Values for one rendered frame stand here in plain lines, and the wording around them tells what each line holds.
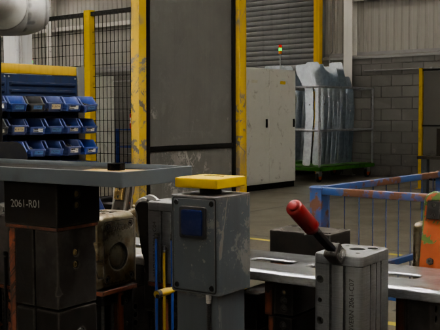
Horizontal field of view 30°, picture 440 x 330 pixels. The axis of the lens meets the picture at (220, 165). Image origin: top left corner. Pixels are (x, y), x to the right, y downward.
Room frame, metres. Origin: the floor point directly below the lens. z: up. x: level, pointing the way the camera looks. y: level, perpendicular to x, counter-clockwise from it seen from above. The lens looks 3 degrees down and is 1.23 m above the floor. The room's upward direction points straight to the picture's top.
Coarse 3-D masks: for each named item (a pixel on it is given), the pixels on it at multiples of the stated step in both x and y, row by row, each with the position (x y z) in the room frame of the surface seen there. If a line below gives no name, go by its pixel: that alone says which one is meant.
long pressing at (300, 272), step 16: (256, 256) 1.33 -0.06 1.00; (272, 256) 1.33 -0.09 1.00; (288, 256) 1.33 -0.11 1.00; (304, 256) 1.33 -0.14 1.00; (256, 272) 1.20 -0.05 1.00; (272, 272) 1.18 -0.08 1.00; (288, 272) 1.17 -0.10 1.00; (304, 272) 1.19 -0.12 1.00; (400, 272) 1.19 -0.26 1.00; (416, 272) 1.19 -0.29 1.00; (432, 272) 1.19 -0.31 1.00; (400, 288) 1.07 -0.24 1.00; (416, 288) 1.06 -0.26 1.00; (432, 288) 1.06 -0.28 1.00
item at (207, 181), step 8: (184, 176) 0.95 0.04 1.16; (192, 176) 0.95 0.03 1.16; (200, 176) 0.95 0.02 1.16; (208, 176) 0.95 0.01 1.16; (216, 176) 0.95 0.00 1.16; (224, 176) 0.95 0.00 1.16; (232, 176) 0.95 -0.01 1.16; (240, 176) 0.95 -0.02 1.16; (176, 184) 0.94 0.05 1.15; (184, 184) 0.93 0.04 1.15; (192, 184) 0.93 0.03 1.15; (200, 184) 0.92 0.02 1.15; (208, 184) 0.91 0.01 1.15; (216, 184) 0.91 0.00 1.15; (224, 184) 0.92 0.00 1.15; (232, 184) 0.93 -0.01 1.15; (240, 184) 0.95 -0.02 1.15; (200, 192) 0.94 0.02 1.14; (208, 192) 0.94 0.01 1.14; (216, 192) 0.94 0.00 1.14
